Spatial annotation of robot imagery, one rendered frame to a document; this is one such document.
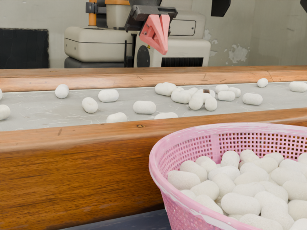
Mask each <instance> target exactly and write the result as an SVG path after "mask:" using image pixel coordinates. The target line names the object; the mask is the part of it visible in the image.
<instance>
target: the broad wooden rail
mask: <svg viewBox="0 0 307 230"><path fill-rule="evenodd" d="M262 78H265V79H267V80H268V82H269V83H273V82H293V81H296V82H297V81H307V65H286V66H216V67H147V68H43V69H0V89H1V91H2V93H10V92H35V91H55V90H56V88H57V87H58V86H59V85H60V84H65V85H67V86H68V88H69V90H83V89H118V88H142V87H155V86H156V85H157V84H160V83H162V84H163V83H165V82H167V83H172V84H175V85H176V86H190V85H214V84H249V83H257V82H258V80H260V79H262Z"/></svg>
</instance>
